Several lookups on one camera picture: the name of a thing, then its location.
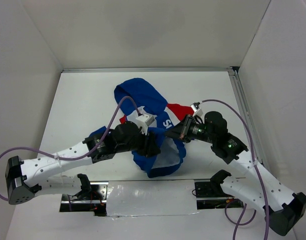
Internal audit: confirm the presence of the white taped panel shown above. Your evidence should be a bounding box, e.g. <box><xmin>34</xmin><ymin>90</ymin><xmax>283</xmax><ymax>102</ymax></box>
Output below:
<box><xmin>106</xmin><ymin>180</ymin><xmax>198</xmax><ymax>217</ymax></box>

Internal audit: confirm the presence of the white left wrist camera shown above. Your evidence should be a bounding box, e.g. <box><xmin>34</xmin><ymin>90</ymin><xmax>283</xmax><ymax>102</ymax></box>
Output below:
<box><xmin>135</xmin><ymin>113</ymin><xmax>154</xmax><ymax>135</ymax></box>

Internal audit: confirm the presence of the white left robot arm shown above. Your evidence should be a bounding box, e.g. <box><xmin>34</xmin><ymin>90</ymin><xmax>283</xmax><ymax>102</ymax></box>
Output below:
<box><xmin>5</xmin><ymin>121</ymin><xmax>161</xmax><ymax>205</ymax></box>

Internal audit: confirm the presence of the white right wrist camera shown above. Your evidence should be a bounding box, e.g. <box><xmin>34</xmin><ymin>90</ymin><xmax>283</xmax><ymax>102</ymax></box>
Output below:
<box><xmin>190</xmin><ymin>102</ymin><xmax>203</xmax><ymax>117</ymax></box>

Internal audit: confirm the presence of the blue white red jacket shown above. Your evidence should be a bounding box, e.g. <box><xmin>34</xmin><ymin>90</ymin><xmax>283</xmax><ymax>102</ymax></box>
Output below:
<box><xmin>89</xmin><ymin>77</ymin><xmax>196</xmax><ymax>179</ymax></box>

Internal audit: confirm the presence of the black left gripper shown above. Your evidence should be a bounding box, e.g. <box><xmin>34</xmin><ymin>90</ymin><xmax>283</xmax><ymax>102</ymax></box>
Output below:
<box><xmin>115</xmin><ymin>125</ymin><xmax>161</xmax><ymax>158</ymax></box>

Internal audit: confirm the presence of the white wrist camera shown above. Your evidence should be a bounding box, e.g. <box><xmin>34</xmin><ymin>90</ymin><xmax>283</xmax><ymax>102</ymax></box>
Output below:
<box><xmin>135</xmin><ymin>113</ymin><xmax>154</xmax><ymax>135</ymax></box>
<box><xmin>190</xmin><ymin>102</ymin><xmax>203</xmax><ymax>117</ymax></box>

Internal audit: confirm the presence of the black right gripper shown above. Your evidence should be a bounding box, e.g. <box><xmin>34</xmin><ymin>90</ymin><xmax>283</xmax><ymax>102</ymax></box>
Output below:
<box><xmin>163</xmin><ymin>113</ymin><xmax>216</xmax><ymax>144</ymax></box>

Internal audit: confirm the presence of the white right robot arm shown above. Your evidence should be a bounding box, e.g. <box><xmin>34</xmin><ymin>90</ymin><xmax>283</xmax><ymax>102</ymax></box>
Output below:
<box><xmin>165</xmin><ymin>111</ymin><xmax>306</xmax><ymax>236</ymax></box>

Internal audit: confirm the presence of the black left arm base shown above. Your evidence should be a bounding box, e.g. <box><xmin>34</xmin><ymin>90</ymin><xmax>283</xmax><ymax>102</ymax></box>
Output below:
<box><xmin>59</xmin><ymin>173</ymin><xmax>108</xmax><ymax>217</ymax></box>

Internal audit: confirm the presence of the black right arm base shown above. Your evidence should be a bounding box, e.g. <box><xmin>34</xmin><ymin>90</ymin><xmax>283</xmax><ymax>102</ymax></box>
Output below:
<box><xmin>192</xmin><ymin>170</ymin><xmax>244</xmax><ymax>210</ymax></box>

